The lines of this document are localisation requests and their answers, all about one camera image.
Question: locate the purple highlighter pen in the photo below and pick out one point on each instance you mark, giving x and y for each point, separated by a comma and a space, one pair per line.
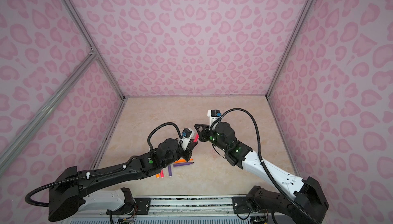
170, 171
183, 164

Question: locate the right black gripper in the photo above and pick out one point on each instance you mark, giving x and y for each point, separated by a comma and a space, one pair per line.
204, 133

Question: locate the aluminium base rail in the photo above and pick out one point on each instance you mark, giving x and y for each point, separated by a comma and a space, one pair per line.
188, 209

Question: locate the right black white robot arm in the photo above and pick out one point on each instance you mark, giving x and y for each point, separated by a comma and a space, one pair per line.
301, 199

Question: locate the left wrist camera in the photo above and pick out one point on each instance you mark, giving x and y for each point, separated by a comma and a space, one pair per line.
187, 137

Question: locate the diagonal aluminium frame bar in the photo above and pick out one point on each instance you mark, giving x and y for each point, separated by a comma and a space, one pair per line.
21, 140

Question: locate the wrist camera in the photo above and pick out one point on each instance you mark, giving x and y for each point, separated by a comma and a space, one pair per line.
213, 115
187, 137

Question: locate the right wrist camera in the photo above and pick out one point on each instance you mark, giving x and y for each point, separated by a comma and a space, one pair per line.
213, 115

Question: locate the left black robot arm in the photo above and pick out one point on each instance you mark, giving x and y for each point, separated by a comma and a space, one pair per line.
67, 196

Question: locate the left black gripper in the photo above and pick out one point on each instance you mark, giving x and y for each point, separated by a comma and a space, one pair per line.
189, 150

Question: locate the orange highlighter pen right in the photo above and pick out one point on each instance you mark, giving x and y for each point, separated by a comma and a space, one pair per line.
183, 161

